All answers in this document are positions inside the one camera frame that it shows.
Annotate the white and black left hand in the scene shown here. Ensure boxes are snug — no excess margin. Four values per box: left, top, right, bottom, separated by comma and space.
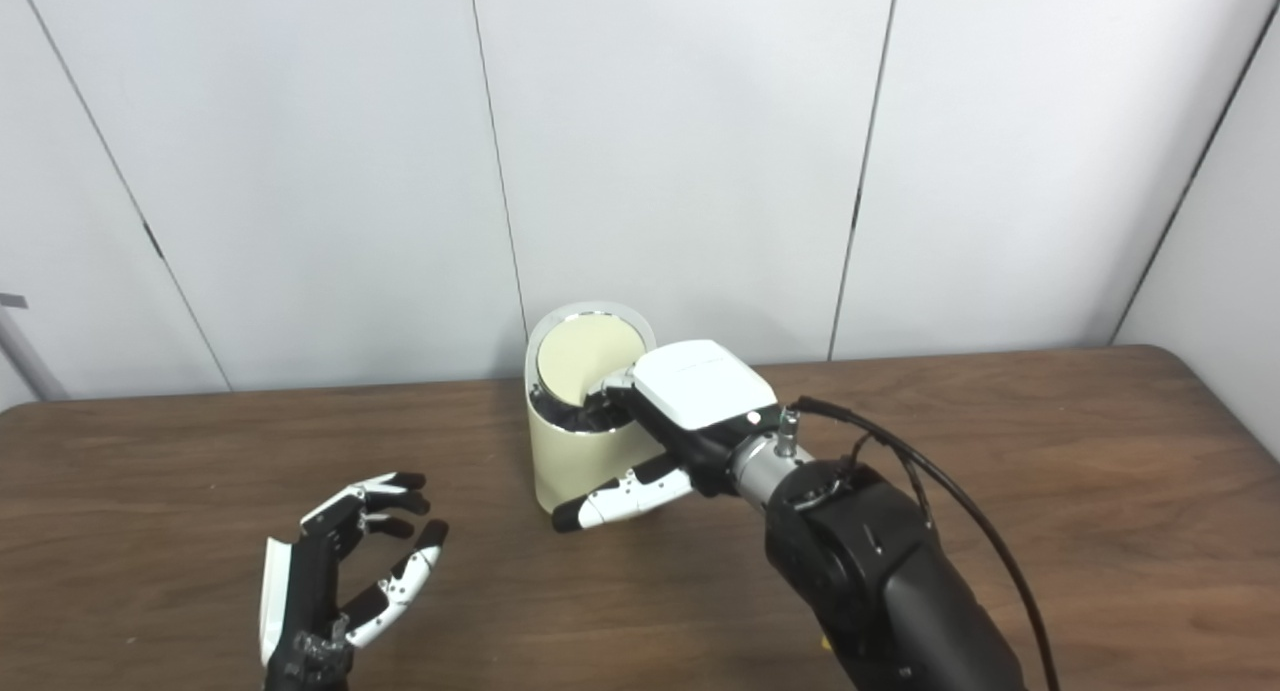
259, 471, 450, 691

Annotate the white and black right hand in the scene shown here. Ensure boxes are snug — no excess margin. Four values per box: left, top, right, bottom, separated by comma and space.
551, 339, 791, 533

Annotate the cream-colored round bin lid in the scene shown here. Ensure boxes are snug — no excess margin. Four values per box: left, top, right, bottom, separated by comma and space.
536, 313, 648, 407

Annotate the black bin liner bag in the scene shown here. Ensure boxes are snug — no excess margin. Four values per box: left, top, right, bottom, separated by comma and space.
530, 381, 631, 434

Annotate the cream-colored bin body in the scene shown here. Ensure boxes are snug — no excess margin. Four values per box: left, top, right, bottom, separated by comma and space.
525, 302, 661, 515

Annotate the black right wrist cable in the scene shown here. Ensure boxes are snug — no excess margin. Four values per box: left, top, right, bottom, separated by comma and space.
790, 396, 1061, 691

